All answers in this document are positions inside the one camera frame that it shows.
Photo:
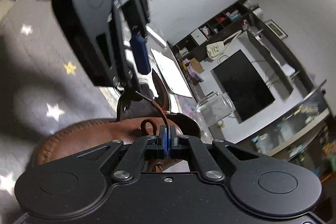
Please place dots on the round black induction cooktop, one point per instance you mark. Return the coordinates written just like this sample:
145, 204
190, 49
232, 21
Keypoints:
158, 93

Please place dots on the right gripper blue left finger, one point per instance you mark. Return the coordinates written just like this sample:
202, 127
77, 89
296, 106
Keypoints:
139, 155

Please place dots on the black flat television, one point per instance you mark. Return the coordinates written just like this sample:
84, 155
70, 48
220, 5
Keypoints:
244, 86

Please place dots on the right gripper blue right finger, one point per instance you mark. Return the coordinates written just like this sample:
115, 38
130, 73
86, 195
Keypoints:
197, 154

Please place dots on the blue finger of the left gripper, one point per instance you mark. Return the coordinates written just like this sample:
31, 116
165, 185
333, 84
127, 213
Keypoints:
139, 49
129, 104

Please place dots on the brown leather shoe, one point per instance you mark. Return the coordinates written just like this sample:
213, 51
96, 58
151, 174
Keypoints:
88, 134

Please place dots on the white canvas tote bag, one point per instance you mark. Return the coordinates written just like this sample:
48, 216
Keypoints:
214, 50

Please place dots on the glass display cabinet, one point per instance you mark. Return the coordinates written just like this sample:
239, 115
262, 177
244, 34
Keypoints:
291, 133

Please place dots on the white paper sheet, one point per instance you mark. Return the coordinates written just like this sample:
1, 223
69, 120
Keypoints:
171, 74

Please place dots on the clear glass mug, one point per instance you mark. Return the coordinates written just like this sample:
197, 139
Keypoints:
215, 107

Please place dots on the brown shoelace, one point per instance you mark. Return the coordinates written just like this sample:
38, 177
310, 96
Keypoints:
157, 111

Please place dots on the dark cubby bookshelf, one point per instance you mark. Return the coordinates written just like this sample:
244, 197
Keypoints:
219, 27

